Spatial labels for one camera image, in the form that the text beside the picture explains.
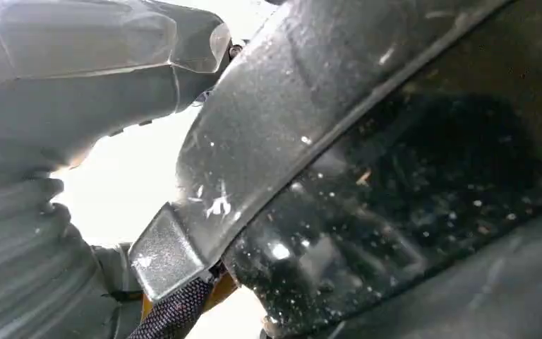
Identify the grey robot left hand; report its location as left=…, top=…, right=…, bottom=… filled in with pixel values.
left=0, top=0, right=233, bottom=181

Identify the black braided cable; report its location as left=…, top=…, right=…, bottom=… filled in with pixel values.
left=128, top=275, right=216, bottom=339

